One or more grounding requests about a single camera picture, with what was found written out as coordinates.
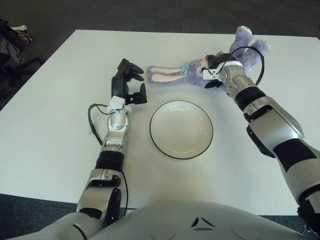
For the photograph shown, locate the grey robot torso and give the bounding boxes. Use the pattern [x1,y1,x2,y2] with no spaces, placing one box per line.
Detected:
[42,201,311,240]

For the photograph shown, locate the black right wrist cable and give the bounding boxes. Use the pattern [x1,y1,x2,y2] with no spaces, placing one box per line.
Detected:
[214,46,265,87]

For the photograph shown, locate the black chair base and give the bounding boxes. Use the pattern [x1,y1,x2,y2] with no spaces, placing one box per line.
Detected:
[0,57,42,81]

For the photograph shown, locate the purple plush bunny doll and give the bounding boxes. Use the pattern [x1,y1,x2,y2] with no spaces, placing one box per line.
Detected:
[146,25,271,88]

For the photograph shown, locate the dark pile of bags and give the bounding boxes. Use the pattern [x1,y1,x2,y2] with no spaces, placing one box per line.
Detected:
[0,18,35,68]

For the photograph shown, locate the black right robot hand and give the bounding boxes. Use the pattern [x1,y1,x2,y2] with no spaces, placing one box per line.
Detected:
[204,53,238,90]

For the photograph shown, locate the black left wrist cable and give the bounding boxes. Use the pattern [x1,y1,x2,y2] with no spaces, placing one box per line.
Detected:
[87,103,113,147]

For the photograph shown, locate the thin black elbow cable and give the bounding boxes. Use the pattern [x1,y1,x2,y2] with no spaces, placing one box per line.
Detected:
[119,171,129,216]

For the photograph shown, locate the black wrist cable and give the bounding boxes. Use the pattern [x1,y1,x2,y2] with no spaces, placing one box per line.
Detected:
[87,103,113,147]
[214,46,265,87]

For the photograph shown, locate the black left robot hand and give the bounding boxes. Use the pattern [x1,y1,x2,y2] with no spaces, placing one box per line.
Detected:
[110,58,148,106]

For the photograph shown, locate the white plate with black rim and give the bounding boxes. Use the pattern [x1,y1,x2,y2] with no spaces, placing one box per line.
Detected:
[149,100,214,160]

